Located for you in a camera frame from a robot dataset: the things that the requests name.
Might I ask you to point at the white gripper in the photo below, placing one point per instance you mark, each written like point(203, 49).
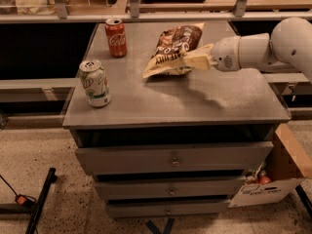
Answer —
point(223, 57)

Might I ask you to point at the brown chip bag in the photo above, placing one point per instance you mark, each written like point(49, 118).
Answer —
point(173, 45)

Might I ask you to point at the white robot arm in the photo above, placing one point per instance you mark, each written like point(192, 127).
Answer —
point(287, 47)

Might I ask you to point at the red cola can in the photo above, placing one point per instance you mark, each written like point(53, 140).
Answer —
point(116, 37)

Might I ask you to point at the green white 7up can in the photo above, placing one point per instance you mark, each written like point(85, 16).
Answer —
point(94, 81)

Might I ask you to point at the grey drawer cabinet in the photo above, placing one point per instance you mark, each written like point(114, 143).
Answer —
point(198, 108)

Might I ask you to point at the top grey drawer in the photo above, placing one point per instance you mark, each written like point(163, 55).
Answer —
point(145, 159)

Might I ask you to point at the grey drawer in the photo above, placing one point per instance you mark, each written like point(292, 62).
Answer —
point(169, 187)
point(145, 159)
point(193, 207)

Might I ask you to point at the middle grey drawer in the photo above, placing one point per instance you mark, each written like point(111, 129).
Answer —
point(169, 187)

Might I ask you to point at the orange item in box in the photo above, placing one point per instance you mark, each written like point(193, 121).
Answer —
point(263, 177)

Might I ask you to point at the open cardboard box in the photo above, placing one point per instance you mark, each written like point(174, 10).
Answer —
point(287, 165)

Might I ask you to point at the bottom grey drawer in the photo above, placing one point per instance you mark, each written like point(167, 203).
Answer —
point(193, 207)

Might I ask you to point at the black stand leg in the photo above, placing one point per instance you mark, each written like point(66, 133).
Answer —
point(36, 212)

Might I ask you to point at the metal shelf rail frame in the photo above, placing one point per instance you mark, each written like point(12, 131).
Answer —
point(28, 11)

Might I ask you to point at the orange cable clip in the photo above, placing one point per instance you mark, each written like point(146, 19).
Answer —
point(25, 201)

